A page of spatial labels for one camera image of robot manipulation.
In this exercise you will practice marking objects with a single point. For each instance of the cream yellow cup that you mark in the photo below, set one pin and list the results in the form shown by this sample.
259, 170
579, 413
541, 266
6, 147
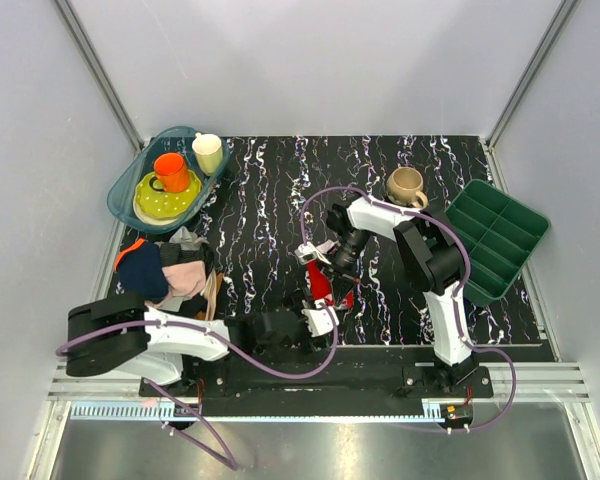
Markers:
208, 150

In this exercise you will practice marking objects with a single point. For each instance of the green divided organizer tray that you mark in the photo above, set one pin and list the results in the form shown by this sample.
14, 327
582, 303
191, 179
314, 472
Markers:
500, 234

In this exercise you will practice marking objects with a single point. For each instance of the pile of mixed clothes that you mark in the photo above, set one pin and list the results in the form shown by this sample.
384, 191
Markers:
177, 275

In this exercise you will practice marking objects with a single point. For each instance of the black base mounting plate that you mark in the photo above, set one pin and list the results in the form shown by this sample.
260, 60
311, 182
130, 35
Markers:
359, 382

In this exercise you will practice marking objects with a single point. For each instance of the beige ceramic mug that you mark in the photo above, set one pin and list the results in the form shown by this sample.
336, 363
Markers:
404, 187

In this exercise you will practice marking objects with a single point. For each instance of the orange mug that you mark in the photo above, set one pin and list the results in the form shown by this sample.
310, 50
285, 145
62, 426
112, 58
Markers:
171, 174

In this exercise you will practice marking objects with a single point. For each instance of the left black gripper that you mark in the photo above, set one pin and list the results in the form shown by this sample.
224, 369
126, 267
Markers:
300, 300

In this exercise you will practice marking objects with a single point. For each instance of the red underwear white trim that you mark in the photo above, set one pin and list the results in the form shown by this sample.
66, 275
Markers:
328, 286

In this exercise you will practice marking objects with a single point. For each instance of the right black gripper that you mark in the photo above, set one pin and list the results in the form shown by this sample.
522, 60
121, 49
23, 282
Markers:
341, 270

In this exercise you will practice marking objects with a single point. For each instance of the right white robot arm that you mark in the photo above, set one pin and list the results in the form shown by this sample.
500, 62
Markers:
434, 260

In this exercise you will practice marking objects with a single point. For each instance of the yellow green dotted plate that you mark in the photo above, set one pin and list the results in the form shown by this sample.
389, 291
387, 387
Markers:
157, 207

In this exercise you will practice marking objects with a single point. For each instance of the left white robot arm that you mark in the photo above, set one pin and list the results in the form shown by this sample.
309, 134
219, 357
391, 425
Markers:
124, 333

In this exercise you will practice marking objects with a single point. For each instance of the aluminium rail frame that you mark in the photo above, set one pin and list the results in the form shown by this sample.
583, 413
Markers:
120, 396

